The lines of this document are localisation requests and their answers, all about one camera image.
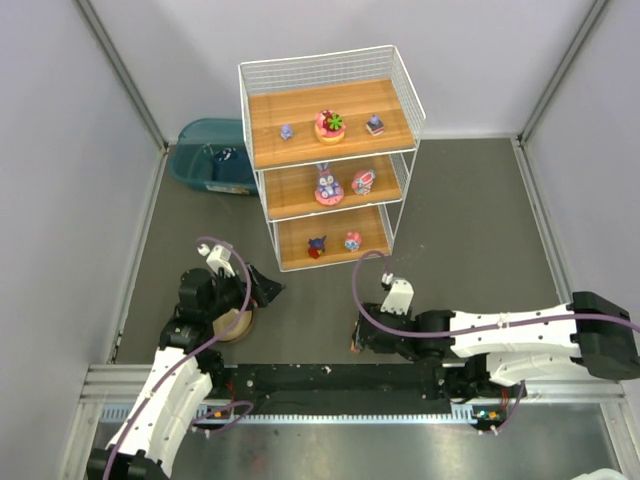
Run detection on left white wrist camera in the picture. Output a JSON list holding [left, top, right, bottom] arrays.
[[197, 243, 235, 277]]

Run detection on dark blue object in bin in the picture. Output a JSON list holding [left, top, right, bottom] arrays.
[[213, 147, 238, 164]]

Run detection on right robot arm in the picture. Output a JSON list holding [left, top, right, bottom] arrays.
[[351, 291, 639, 402]]

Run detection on pink melody toy on shelf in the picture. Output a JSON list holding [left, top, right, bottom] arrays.
[[344, 231, 362, 252]]

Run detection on teal plastic bin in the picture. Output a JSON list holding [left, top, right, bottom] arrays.
[[168, 118, 258, 196]]

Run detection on white wire wooden shelf rack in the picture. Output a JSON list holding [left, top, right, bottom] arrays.
[[238, 45, 426, 272]]

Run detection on purple bunny pink donut toy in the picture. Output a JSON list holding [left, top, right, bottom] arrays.
[[314, 163, 344, 206]]

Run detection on small purple cake toy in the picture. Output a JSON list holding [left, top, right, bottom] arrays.
[[366, 115, 385, 136]]

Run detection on small purple blob toy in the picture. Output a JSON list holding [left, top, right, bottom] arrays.
[[280, 124, 294, 141]]

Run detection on tan overturned bowl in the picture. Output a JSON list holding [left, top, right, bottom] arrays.
[[212, 309, 253, 343]]

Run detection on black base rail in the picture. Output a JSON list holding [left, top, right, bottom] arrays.
[[221, 364, 476, 416]]

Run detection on blue stitch toy figure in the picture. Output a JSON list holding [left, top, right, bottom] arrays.
[[307, 235, 327, 260]]

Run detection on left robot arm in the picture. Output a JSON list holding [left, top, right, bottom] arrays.
[[86, 264, 285, 479]]

